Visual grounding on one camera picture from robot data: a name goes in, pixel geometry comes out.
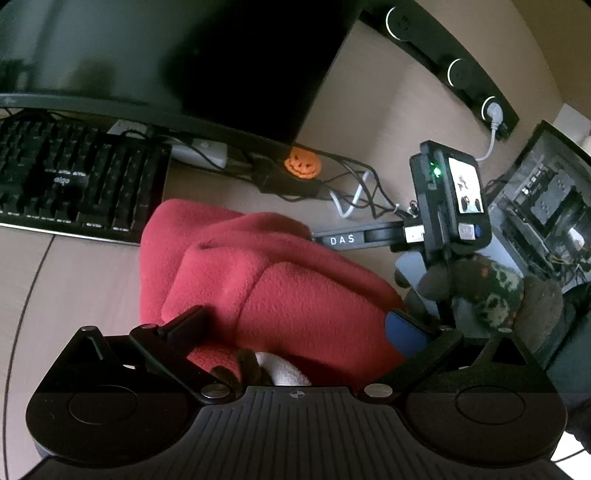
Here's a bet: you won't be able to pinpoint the black cables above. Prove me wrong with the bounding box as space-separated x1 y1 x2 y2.
318 153 417 221

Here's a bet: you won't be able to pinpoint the black keyboard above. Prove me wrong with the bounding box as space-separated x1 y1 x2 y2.
0 115 173 246

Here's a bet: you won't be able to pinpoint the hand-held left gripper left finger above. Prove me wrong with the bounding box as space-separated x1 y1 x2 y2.
60 304 235 405

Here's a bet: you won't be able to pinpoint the black wall socket rail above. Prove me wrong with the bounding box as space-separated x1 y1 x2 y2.
359 0 520 140

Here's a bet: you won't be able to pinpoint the black cable hub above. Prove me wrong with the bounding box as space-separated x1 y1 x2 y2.
251 159 325 200

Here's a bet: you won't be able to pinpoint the orange pumpkin decoration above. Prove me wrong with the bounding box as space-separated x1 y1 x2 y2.
282 146 321 180

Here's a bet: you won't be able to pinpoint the white power adapter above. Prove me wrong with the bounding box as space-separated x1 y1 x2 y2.
106 119 230 169

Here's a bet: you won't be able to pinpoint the red fleece garment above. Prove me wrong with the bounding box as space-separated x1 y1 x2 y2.
139 198 413 387

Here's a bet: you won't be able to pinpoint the white plug with cable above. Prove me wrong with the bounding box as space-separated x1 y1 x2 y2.
475 103 507 163

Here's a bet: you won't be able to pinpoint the glass-sided computer case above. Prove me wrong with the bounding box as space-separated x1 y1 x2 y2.
396 119 591 371

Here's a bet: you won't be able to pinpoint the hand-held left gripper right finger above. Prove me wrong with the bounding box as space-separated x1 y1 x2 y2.
359 308 539 406

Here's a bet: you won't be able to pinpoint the black computer monitor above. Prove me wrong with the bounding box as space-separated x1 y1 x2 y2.
0 0 363 145

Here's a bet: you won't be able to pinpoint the person's right hand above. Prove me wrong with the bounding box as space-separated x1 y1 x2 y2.
392 264 459 301

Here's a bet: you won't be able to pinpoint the white thin cable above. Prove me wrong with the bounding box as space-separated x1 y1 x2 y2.
329 170 376 219

